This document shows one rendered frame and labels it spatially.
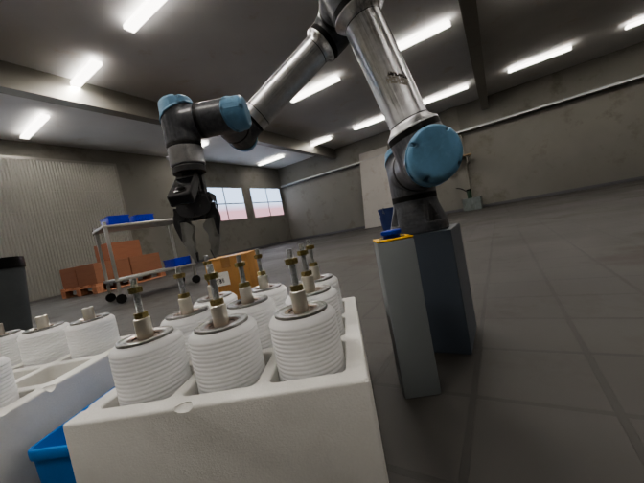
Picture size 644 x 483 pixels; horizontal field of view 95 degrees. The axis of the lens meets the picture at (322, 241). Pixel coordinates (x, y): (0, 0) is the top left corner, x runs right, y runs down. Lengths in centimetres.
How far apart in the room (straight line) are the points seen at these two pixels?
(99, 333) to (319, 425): 60
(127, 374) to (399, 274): 45
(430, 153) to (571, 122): 1043
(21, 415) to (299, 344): 47
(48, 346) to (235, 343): 59
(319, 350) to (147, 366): 23
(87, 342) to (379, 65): 87
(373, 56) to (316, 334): 57
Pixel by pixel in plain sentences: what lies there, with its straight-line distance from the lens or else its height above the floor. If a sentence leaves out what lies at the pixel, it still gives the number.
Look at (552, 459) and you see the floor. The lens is 58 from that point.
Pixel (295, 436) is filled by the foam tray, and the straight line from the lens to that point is 42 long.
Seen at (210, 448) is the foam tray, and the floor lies 12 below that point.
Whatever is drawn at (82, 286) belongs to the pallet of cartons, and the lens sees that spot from 619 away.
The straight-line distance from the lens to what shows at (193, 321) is 58.
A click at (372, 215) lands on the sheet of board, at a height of 44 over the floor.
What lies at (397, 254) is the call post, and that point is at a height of 28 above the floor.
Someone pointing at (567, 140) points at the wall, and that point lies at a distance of 1097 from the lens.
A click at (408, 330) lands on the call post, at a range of 62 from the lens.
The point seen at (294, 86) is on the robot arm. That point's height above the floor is 73.
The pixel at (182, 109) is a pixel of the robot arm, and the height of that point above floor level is 66.
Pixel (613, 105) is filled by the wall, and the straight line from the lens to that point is 1124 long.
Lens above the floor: 36
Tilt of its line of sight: 3 degrees down
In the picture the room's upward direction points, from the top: 11 degrees counter-clockwise
